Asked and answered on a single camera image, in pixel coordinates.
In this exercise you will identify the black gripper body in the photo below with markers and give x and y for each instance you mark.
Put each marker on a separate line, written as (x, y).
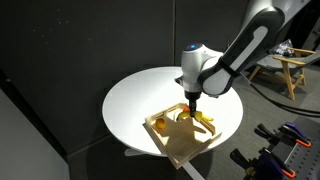
(192, 95)

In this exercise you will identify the toy orange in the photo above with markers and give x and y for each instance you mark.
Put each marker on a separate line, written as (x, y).
(160, 124)

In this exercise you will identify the crumpled clear plastic bag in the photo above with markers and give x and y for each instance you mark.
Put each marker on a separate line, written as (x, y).
(281, 47)

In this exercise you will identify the wooden lounge chair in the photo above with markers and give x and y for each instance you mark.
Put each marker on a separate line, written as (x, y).
(288, 68)

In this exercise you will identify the small red toy fruit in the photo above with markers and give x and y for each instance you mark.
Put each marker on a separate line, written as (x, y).
(185, 109)

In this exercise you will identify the perforated metal board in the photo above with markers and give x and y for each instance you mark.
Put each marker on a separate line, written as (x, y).
(305, 160)

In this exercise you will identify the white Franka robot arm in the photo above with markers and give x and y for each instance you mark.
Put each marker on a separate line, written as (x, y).
(233, 53)

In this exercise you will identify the yellow toy banana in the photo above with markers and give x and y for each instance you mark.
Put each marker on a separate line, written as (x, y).
(201, 116)

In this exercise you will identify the wooden tray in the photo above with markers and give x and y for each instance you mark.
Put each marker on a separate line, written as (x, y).
(181, 143)

